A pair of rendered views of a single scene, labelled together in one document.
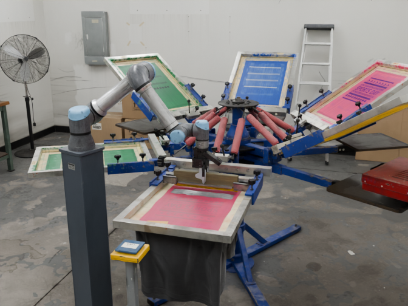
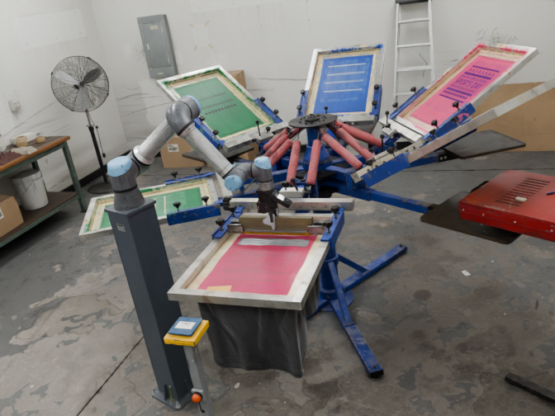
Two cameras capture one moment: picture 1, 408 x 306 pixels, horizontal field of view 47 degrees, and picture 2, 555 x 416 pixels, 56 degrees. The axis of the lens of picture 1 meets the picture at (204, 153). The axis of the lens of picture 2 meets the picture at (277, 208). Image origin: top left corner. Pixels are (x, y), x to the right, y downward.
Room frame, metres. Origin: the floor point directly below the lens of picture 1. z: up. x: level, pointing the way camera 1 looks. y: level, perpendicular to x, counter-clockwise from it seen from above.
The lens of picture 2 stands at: (0.23, -0.23, 2.11)
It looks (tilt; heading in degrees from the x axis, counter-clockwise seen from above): 23 degrees down; 5
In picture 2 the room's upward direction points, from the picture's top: 8 degrees counter-clockwise
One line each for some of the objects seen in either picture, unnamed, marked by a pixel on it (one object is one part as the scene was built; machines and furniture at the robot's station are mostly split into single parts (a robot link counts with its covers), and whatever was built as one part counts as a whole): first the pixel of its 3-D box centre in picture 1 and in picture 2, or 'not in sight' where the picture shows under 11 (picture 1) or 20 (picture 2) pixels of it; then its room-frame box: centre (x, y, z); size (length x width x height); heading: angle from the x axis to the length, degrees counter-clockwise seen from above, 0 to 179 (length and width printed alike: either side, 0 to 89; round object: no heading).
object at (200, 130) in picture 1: (201, 130); (263, 169); (2.56, 0.01, 1.31); 0.09 x 0.08 x 0.11; 77
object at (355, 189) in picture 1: (313, 177); (406, 201); (2.89, -0.71, 0.91); 1.34 x 0.40 x 0.08; 44
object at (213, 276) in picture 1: (177, 265); (249, 333); (2.08, 0.13, 0.74); 0.45 x 0.03 x 0.43; 74
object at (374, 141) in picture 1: (319, 149); (416, 160); (3.53, -0.90, 0.91); 1.34 x 0.40 x 0.08; 104
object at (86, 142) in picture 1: (81, 139); (127, 195); (2.58, 0.70, 1.25); 0.15 x 0.15 x 0.10
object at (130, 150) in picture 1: (113, 144); (173, 187); (3.16, 0.63, 1.05); 1.08 x 0.61 x 0.23; 104
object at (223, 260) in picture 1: (229, 248); (309, 304); (2.25, -0.14, 0.74); 0.46 x 0.04 x 0.42; 164
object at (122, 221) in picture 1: (195, 200); (263, 252); (2.36, 0.05, 0.97); 0.79 x 0.58 x 0.04; 164
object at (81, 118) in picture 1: (79, 118); (121, 172); (2.59, 0.70, 1.37); 0.13 x 0.12 x 0.14; 167
